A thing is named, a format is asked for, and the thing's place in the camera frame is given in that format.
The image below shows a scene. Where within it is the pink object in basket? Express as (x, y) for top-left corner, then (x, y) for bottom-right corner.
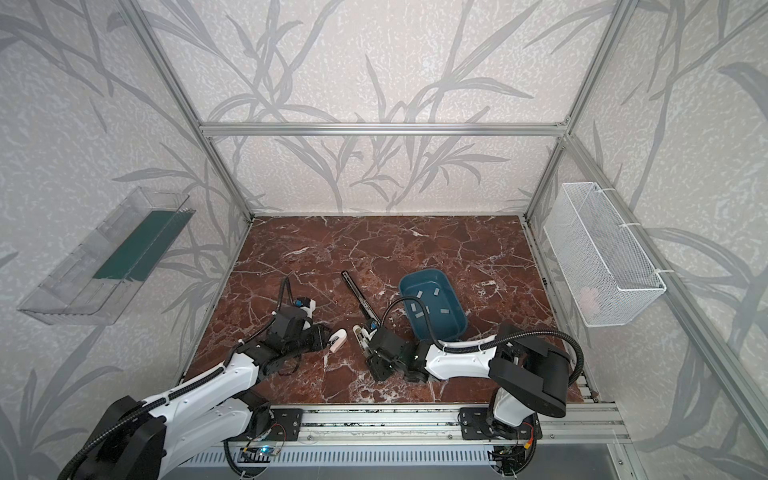
(577, 287), (601, 319)

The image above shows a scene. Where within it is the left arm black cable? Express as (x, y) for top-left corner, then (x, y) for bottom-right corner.
(56, 275), (295, 480)

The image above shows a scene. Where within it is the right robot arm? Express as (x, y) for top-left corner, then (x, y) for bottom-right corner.
(354, 325), (584, 427)

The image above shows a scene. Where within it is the white wire mesh basket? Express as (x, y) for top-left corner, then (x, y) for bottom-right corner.
(544, 182), (667, 328)

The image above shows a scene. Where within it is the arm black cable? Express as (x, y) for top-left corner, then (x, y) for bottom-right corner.
(56, 275), (295, 480)
(379, 295), (585, 385)

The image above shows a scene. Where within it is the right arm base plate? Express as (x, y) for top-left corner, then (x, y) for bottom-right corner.
(457, 407), (542, 442)

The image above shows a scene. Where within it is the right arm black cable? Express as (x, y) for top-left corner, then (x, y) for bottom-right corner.
(379, 295), (585, 385)

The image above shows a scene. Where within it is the clear plastic wall bin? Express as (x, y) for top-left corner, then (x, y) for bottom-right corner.
(18, 187), (195, 326)

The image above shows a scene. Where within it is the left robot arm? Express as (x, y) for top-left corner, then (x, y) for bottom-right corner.
(59, 305), (331, 479)

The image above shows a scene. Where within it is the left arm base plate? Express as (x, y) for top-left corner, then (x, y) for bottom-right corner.
(245, 408), (304, 442)

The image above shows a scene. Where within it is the aluminium mounting rail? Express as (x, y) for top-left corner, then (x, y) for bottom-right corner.
(273, 403), (631, 447)

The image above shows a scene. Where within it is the teal plastic tray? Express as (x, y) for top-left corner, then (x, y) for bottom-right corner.
(399, 269), (468, 341)

